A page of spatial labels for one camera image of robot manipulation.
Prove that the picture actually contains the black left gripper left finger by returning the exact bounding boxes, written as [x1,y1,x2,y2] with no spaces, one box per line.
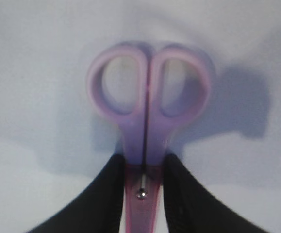
[29,154,125,233]

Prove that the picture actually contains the pink scissors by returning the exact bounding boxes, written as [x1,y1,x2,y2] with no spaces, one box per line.
[86,45,211,233]

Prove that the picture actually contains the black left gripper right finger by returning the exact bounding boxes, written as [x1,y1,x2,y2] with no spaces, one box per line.
[163,154,265,233]

